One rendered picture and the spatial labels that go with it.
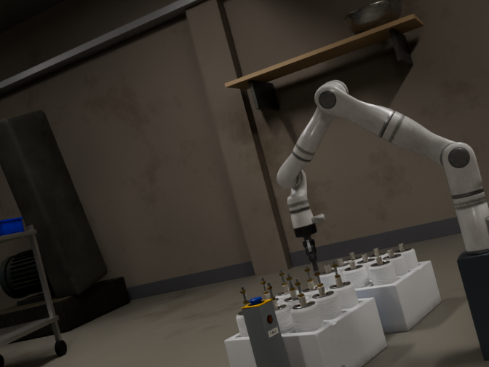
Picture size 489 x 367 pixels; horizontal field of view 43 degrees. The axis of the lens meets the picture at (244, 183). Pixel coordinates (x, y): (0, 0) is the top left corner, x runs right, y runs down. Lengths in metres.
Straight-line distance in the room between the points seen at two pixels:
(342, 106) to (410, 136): 0.22
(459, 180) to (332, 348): 0.64
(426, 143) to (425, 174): 2.78
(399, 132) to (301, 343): 0.71
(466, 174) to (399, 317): 0.74
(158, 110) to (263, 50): 1.12
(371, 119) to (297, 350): 0.75
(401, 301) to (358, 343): 0.35
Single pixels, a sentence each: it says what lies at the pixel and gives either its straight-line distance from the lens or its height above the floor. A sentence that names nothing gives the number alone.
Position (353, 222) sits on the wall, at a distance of 4.87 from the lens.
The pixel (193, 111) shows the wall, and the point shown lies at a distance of 5.37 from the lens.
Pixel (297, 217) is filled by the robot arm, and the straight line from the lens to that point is 2.05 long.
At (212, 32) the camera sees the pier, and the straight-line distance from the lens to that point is 5.20.
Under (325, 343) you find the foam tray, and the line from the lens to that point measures 1.96.
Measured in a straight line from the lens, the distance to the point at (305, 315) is 1.97.
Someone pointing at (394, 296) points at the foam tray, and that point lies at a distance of 2.39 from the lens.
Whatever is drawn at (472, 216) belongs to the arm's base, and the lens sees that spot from 1.89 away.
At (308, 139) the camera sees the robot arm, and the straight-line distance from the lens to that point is 1.99.
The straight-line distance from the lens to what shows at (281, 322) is 2.05.
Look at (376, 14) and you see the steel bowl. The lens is 4.34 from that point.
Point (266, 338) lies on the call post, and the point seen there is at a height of 0.21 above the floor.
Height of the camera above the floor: 0.62
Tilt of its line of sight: 2 degrees up
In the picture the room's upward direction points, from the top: 15 degrees counter-clockwise
